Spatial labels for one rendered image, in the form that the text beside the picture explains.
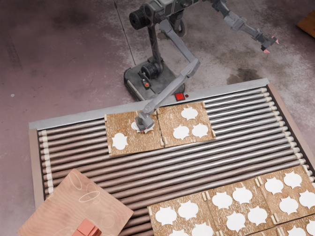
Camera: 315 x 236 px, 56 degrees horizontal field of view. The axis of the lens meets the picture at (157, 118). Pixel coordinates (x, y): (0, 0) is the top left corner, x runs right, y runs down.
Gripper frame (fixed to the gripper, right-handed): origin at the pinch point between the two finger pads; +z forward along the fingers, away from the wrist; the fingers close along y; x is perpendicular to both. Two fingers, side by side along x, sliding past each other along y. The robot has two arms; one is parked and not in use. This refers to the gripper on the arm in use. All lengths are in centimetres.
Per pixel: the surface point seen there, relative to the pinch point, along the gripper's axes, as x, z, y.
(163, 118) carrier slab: -22.0, 3.8, 1.7
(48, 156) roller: 69, 7, 10
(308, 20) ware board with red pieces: -329, 79, 93
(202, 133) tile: -42.7, 2.8, -23.7
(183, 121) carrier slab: -35.0, 3.7, -7.6
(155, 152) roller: -3.0, 6.1, -21.0
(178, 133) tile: -25.6, 3.0, -15.2
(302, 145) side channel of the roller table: -111, 1, -67
